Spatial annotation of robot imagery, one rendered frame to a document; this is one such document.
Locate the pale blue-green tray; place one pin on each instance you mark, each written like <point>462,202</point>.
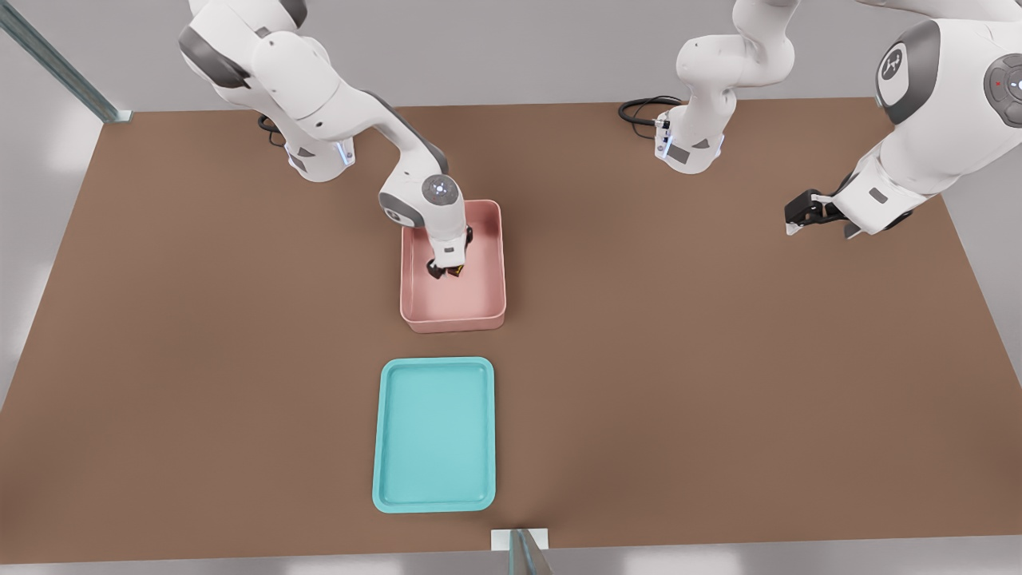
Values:
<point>434,435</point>

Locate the silver frame post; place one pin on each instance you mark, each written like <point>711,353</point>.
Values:
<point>64,68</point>
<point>523,553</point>

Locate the pink plastic box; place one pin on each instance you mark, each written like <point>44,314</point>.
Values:
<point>453,299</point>

